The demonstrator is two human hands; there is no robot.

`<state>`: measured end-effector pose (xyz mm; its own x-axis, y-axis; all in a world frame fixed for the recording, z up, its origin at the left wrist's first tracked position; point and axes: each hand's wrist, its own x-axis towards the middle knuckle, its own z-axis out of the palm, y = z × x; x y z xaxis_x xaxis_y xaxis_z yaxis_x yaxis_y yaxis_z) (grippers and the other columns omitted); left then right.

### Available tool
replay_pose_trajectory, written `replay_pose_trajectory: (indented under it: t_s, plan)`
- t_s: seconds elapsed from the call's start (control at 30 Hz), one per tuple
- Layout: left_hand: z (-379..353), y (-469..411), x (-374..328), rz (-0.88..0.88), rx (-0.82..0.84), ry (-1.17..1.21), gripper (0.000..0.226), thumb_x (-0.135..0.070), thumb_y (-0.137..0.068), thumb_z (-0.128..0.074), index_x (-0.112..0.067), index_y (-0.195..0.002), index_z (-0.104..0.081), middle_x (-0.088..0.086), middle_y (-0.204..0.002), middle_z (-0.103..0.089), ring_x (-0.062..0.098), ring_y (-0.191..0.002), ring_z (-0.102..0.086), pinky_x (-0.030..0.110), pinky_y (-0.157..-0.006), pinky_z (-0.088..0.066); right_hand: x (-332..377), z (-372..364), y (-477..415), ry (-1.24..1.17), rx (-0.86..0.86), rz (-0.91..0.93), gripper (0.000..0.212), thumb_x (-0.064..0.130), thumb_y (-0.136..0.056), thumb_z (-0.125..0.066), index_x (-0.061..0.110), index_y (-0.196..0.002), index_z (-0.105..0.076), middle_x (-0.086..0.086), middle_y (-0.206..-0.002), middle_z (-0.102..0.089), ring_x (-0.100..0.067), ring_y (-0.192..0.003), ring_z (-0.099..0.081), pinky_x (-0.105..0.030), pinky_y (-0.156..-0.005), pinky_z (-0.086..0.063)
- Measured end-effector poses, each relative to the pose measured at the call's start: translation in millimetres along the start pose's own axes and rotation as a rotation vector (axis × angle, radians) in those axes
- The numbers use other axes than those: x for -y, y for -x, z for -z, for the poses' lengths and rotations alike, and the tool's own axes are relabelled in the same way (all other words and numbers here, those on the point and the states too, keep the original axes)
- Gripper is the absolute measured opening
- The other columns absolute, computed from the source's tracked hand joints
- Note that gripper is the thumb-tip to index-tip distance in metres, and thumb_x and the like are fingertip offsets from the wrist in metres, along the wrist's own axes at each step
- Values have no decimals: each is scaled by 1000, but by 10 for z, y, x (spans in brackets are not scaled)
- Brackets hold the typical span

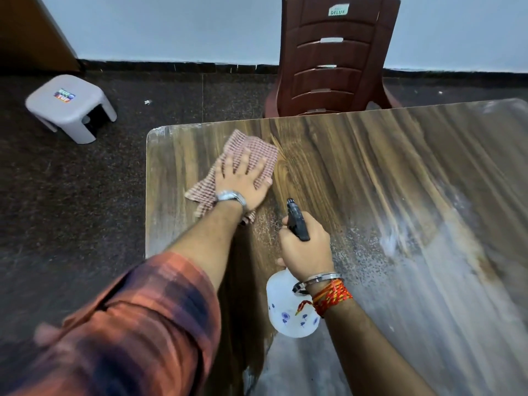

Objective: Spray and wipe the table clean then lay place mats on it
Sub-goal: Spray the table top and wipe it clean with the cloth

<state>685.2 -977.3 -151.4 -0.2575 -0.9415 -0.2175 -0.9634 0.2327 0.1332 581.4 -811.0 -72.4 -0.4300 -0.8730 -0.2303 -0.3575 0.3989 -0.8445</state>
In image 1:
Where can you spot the person's left hand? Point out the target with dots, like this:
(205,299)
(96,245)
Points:
(243,185)

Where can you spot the person's right hand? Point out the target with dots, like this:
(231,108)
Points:
(309,255)

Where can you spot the red white checked cloth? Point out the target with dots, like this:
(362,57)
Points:
(247,142)

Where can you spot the white floral spray bottle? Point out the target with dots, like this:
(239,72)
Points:
(288,313)

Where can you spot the maroon plastic chair green label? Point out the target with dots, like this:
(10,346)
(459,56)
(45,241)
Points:
(330,78)

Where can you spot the person's right forearm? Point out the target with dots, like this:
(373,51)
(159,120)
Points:
(371,354)

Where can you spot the person's left forearm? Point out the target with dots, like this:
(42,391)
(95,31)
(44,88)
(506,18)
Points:
(206,243)

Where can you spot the silver wristwatch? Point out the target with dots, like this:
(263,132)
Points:
(229,195)

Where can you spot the silver bangle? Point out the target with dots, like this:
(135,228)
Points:
(321,278)

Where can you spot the wooden table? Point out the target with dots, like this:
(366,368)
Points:
(392,181)

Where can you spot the orange plaid shirt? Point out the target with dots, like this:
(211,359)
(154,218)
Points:
(136,325)

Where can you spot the white plastic stool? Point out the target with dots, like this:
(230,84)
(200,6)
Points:
(62,107)

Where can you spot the brown wooden door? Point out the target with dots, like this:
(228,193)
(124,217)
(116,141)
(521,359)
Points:
(29,32)

